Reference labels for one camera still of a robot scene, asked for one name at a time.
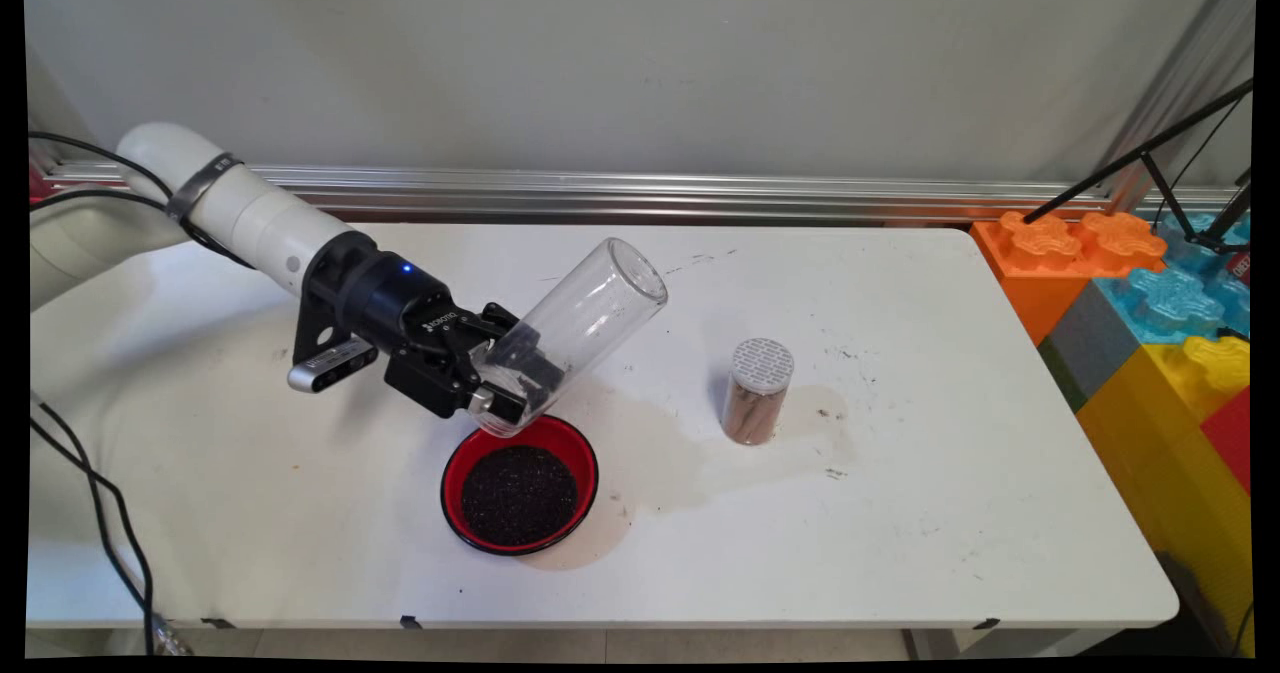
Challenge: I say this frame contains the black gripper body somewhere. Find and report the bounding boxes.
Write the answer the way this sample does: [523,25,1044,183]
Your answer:
[344,252,493,361]

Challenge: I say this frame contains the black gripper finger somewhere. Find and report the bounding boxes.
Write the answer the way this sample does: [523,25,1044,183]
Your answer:
[462,303,563,400]
[384,347,528,426]

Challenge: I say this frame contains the clear plastic jar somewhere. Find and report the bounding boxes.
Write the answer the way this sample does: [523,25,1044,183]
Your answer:
[469,236,670,440]

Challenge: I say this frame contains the large heap of black seeds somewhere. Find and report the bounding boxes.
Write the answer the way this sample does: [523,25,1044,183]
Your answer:
[460,444,581,548]

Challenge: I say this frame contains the red bowl with black rim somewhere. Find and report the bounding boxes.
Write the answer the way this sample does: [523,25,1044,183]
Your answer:
[441,412,601,557]

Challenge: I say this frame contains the clear jar with white lid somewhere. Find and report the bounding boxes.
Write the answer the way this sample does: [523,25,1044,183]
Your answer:
[721,338,797,447]

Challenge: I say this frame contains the orange giant toy brick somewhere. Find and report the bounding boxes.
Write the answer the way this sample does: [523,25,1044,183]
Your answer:
[970,210,1169,347]

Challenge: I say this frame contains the grey giant toy brick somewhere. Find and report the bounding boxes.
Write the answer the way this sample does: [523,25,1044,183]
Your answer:
[1037,280,1142,415]

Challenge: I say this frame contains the black tripod stand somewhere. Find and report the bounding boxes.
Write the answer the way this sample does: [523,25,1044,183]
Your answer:
[1020,78,1256,255]

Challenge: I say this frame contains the yellow giant toy brick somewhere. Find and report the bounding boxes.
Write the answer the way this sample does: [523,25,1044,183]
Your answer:
[1075,336,1256,656]

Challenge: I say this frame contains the blue giant toy brick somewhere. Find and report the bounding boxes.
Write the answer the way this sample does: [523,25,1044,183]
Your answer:
[1095,211,1254,346]

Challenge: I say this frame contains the big red giant toy brick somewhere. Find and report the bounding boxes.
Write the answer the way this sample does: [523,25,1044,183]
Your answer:
[1203,388,1254,495]

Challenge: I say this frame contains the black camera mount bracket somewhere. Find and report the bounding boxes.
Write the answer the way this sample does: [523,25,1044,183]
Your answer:
[291,230,382,367]

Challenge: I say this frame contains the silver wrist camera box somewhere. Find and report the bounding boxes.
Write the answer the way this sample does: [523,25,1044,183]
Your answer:
[286,340,380,395]

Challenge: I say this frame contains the long aluminium rail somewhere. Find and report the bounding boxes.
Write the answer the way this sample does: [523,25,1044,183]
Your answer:
[45,160,1241,225]

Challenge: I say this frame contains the black cable strap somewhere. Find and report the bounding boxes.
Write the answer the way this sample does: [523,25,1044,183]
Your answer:
[164,152,245,225]

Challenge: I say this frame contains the black cable with silver connector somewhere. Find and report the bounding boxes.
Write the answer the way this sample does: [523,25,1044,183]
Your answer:
[28,416,197,658]

